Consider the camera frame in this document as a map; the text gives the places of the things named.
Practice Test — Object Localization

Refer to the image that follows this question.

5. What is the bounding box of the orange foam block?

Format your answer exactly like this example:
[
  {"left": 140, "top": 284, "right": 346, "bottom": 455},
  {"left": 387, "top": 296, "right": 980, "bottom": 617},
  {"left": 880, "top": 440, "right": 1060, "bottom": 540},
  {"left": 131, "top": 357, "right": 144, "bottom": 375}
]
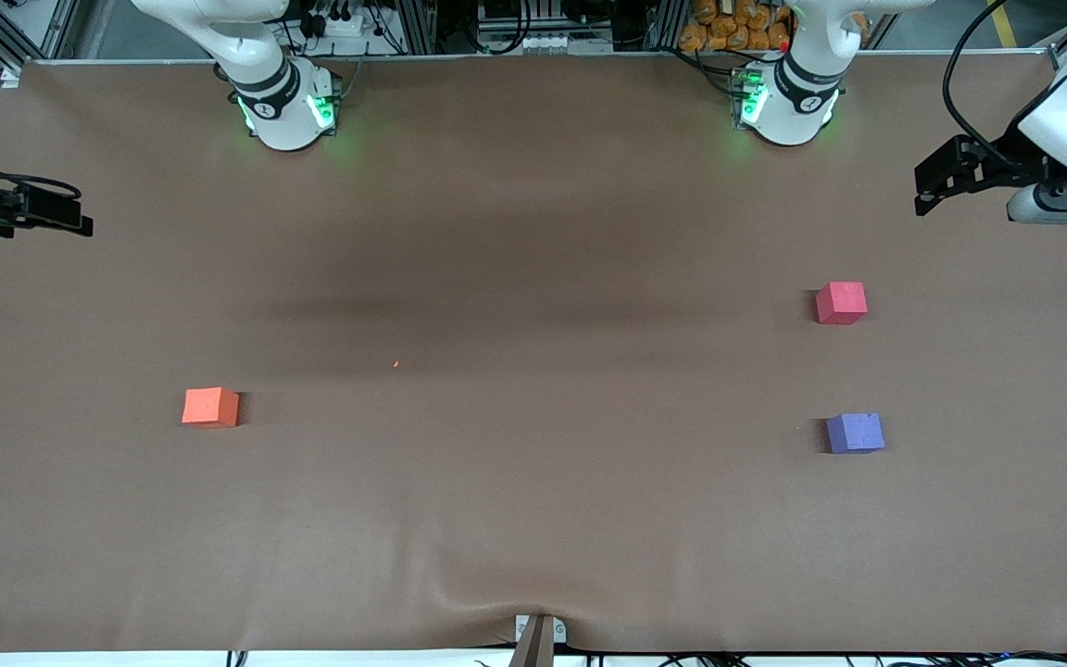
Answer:
[{"left": 182, "top": 387, "right": 241, "bottom": 429}]

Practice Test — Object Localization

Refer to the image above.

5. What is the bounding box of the red foam block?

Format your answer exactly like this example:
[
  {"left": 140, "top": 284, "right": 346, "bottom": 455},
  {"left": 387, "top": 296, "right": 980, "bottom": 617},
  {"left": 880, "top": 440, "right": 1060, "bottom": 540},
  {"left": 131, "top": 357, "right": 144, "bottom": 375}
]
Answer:
[{"left": 815, "top": 282, "right": 868, "bottom": 326}]

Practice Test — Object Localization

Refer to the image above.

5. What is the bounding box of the pile of orange items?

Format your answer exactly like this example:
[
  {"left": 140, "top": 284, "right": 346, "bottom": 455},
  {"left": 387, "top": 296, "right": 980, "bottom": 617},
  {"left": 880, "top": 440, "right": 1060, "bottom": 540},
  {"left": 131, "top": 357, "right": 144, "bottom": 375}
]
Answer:
[{"left": 679, "top": 0, "right": 792, "bottom": 53}]

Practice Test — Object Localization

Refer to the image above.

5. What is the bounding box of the purple foam block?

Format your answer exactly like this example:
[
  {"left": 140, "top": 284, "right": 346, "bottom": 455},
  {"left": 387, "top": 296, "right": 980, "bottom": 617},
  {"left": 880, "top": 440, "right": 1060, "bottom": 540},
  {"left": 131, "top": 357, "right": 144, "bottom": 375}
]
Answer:
[{"left": 825, "top": 412, "right": 886, "bottom": 455}]

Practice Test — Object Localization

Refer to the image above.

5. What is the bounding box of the white power strip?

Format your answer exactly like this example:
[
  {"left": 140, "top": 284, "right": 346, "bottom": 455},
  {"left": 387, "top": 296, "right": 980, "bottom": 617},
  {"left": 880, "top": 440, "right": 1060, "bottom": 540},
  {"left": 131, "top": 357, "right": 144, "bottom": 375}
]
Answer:
[{"left": 309, "top": 7, "right": 379, "bottom": 40}]

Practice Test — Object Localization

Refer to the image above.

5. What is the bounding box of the white terminal block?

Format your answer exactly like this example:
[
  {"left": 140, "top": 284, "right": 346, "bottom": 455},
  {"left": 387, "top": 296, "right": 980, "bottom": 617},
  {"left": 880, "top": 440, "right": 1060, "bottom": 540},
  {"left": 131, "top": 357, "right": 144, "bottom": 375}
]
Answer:
[{"left": 520, "top": 32, "right": 614, "bottom": 53}]

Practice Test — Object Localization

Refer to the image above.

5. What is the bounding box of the paper table cover sheet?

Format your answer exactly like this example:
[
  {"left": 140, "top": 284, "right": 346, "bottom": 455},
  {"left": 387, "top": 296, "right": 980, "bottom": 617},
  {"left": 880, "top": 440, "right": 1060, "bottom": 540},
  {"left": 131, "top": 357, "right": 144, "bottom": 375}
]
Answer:
[{"left": 0, "top": 54, "right": 1067, "bottom": 655}]

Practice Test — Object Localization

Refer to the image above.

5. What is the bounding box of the brown wooden strip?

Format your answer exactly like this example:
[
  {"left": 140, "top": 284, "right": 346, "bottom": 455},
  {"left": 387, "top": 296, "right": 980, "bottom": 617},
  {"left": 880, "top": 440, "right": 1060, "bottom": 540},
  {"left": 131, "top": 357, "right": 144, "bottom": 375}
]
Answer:
[{"left": 508, "top": 616, "right": 556, "bottom": 667}]

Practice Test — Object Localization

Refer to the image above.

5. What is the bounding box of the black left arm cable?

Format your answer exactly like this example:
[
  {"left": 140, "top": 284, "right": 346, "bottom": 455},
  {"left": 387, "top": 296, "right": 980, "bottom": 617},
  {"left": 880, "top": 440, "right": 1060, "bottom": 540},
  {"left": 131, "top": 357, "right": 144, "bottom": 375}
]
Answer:
[{"left": 944, "top": 0, "right": 1048, "bottom": 172}]

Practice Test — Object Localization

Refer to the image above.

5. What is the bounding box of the aluminium frame post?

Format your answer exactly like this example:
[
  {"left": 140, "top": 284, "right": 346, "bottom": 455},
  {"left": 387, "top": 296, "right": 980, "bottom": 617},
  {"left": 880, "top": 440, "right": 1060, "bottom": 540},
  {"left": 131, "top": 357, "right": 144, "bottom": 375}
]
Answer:
[
  {"left": 645, "top": 0, "right": 688, "bottom": 53},
  {"left": 399, "top": 0, "right": 439, "bottom": 55}
]

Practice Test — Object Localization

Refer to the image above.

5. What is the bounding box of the grey metal bracket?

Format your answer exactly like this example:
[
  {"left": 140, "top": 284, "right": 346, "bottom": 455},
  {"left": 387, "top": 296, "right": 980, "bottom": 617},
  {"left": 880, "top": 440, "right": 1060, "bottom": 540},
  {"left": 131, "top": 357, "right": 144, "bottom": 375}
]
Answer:
[{"left": 515, "top": 613, "right": 568, "bottom": 646}]

